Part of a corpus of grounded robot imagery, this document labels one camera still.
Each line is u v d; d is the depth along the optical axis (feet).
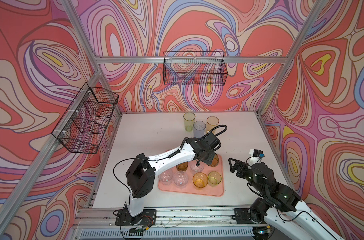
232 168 2.14
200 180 2.76
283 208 1.58
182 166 2.91
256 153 2.06
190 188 2.70
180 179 2.76
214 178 2.76
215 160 2.55
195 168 2.93
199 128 3.08
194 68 3.17
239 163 2.10
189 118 3.26
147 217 2.40
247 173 2.06
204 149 1.96
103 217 2.46
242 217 2.42
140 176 1.48
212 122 3.14
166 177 2.83
